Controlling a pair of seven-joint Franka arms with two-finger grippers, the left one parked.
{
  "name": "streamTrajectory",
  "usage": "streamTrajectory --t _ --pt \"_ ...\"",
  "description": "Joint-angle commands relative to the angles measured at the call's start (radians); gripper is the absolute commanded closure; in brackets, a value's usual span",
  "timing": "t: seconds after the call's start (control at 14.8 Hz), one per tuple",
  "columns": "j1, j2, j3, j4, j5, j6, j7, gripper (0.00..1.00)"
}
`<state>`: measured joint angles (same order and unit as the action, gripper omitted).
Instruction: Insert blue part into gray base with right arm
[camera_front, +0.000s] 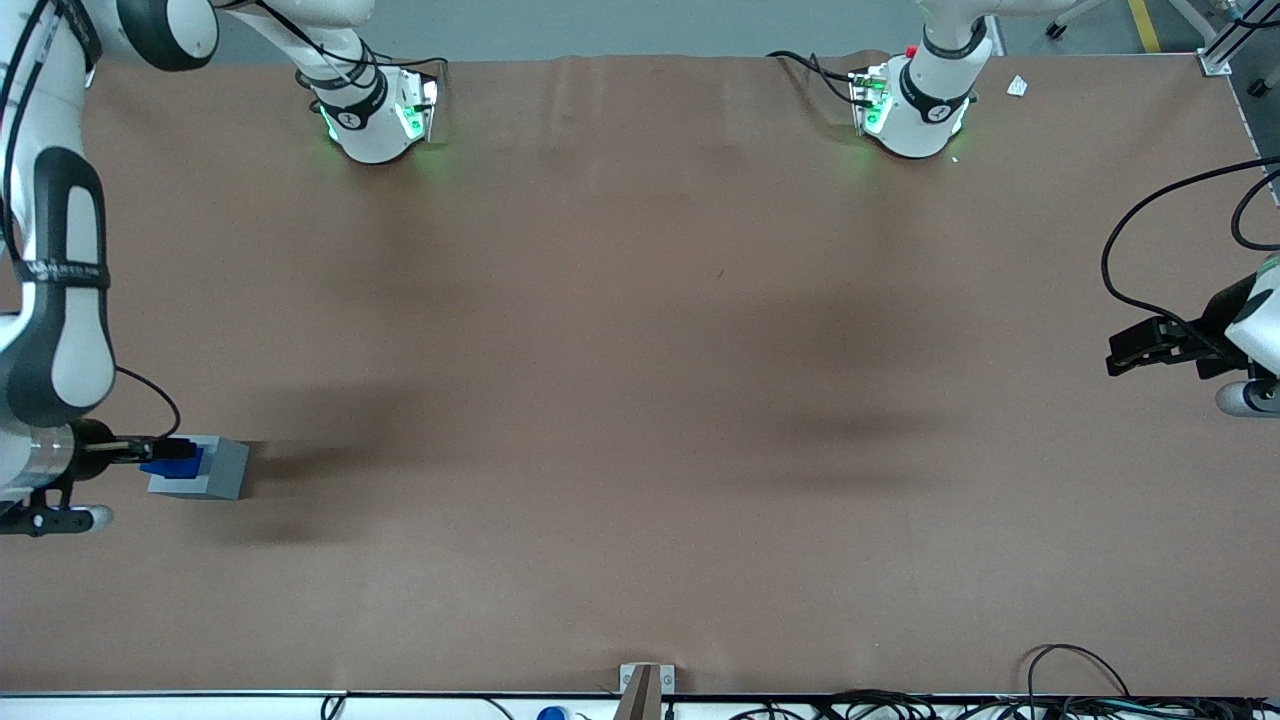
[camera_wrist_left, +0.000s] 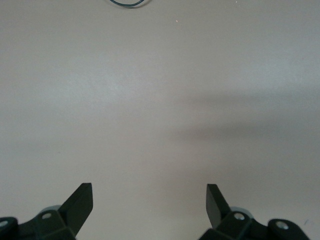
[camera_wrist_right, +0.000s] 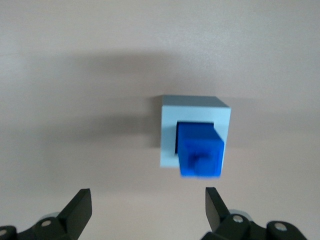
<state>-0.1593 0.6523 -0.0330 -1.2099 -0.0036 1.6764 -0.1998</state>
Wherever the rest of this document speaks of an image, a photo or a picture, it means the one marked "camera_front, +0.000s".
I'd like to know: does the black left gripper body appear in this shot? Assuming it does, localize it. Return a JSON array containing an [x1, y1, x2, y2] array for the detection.
[[1160, 272, 1257, 381]]

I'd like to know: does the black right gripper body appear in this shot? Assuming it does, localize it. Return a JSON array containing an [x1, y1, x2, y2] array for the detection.
[[68, 419, 118, 483]]

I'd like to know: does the blue plastic part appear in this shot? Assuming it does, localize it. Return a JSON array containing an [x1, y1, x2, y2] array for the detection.
[[139, 447, 207, 480]]

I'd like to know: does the gray block base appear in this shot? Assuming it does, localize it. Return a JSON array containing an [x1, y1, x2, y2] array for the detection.
[[147, 435, 250, 502]]

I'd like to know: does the brown table cover sheet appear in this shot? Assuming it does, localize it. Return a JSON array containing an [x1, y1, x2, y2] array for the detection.
[[0, 50, 1264, 697]]

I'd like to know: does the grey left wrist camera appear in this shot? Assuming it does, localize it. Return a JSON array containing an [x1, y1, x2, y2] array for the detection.
[[1215, 378, 1280, 419]]

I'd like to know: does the long black left arm cable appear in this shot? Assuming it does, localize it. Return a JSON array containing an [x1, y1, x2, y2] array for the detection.
[[1101, 157, 1280, 346]]

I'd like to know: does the short black cable loop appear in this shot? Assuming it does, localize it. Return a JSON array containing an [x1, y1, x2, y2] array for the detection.
[[1231, 170, 1280, 252]]

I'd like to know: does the aluminium frame profile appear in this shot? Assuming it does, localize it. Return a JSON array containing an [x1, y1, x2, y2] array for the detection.
[[1165, 0, 1280, 77]]

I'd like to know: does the black arched cable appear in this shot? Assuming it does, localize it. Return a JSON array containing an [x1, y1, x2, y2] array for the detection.
[[1027, 644, 1132, 701]]

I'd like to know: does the tangled black cable bundle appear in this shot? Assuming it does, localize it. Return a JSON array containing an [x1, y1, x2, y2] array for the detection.
[[728, 688, 1280, 720]]

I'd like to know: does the black left base cable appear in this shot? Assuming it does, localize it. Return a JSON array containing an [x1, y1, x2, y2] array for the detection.
[[767, 49, 863, 107]]

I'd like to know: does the black base cable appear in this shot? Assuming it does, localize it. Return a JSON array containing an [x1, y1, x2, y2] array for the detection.
[[355, 38, 448, 86], [767, 49, 863, 107]]

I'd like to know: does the black right base cable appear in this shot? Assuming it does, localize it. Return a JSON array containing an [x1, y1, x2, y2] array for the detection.
[[355, 38, 448, 86]]

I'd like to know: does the metal table edge bracket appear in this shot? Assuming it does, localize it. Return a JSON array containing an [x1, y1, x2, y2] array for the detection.
[[613, 662, 676, 720]]

